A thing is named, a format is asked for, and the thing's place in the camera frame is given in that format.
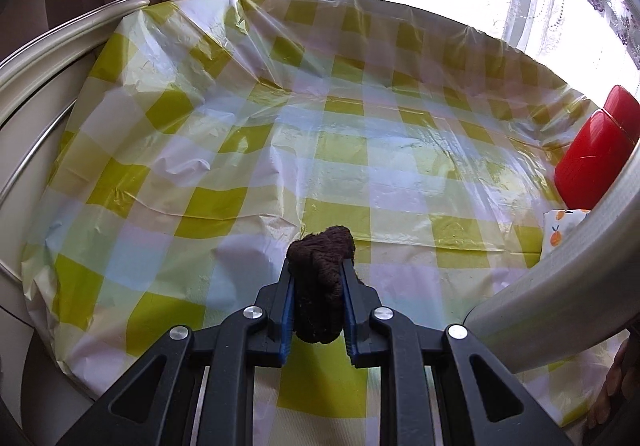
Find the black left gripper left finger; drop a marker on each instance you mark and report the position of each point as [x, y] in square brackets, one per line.
[195, 386]

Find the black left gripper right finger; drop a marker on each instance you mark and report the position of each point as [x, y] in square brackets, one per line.
[438, 386]

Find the white fruit print cloth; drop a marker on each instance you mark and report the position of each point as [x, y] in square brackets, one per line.
[558, 224]

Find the dark brown knitted sock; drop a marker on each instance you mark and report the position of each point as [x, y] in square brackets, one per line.
[315, 265]

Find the steel vacuum flask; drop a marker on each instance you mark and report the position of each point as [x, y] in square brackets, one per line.
[579, 295]

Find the red thermos jug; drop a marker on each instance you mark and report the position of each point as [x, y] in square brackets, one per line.
[599, 151]

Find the green checkered plastic tablecloth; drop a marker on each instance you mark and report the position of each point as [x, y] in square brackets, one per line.
[210, 134]

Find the cream sofa frame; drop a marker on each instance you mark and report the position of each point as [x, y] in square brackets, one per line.
[39, 86]

